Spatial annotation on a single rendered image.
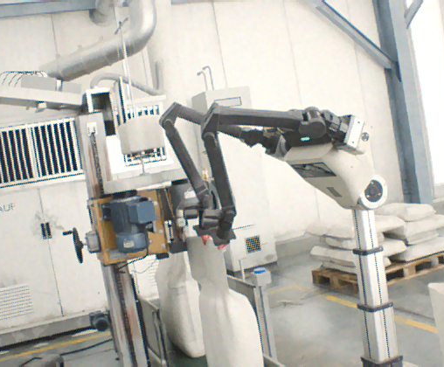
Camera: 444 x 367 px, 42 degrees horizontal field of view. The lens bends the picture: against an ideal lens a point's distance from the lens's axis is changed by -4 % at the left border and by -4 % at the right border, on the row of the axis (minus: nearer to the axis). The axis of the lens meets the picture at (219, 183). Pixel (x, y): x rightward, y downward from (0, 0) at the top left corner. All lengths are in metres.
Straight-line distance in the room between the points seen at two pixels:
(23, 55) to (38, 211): 2.15
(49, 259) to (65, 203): 0.54
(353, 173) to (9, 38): 5.26
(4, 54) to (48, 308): 2.94
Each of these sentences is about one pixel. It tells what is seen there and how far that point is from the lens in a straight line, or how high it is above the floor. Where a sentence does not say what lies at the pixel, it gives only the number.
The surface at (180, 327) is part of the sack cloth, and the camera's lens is 3.32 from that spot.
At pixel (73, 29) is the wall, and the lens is 7.13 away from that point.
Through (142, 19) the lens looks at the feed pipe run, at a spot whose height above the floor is 2.72.
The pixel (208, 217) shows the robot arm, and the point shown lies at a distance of 2.42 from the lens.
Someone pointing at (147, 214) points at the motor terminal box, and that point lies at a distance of 2.65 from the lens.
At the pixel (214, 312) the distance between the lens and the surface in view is 2.68.
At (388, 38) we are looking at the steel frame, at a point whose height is 2.67.
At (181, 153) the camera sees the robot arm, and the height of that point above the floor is 1.49.
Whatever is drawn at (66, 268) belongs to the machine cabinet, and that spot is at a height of 0.64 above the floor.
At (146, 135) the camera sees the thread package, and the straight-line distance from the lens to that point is 2.71.
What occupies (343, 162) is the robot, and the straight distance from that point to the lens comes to 2.38.
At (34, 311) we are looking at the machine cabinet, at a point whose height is 0.31.
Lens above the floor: 1.47
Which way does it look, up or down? 3 degrees down
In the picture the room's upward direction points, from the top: 9 degrees counter-clockwise
